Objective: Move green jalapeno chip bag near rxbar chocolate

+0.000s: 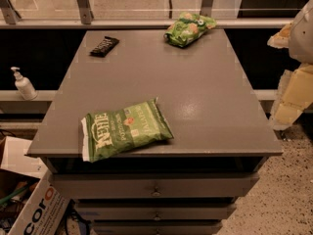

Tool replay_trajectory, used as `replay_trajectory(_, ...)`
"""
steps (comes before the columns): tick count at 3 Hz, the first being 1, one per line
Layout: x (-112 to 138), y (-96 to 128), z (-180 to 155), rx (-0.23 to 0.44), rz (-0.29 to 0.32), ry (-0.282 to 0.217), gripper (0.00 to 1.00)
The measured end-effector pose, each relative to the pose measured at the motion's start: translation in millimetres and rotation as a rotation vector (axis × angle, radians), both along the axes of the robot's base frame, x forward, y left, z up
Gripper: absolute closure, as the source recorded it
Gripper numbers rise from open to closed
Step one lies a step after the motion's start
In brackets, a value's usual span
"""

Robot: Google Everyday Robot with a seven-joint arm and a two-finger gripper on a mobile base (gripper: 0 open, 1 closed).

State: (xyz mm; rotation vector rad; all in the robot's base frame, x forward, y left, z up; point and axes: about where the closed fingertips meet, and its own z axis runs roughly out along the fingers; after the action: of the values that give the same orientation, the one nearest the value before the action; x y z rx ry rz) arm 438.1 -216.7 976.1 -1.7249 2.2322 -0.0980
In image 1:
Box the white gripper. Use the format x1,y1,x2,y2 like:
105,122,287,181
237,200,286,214
267,0,313,130

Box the green jalapeno Kettle chip bag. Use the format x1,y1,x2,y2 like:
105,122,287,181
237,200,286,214
81,98,173,163

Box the green snack bag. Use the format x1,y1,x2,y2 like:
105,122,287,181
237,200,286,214
164,12,217,48

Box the black rxbar chocolate bar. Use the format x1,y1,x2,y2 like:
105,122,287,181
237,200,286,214
90,36,119,58

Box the grey drawer cabinet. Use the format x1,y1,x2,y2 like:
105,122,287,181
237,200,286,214
29,29,281,235

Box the bottom grey drawer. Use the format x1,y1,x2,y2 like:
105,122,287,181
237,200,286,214
93,220,222,235

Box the grey drawer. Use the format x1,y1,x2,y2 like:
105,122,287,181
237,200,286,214
75,203,236,221
52,172,259,199
93,220,222,235

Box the top grey drawer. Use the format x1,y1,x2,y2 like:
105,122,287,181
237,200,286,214
52,172,259,199

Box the middle grey drawer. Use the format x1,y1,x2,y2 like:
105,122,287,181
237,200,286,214
75,203,236,221

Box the white pump bottle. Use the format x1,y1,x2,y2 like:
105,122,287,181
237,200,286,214
11,67,37,101

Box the white cardboard box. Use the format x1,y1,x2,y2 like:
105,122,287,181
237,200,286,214
0,136,68,235

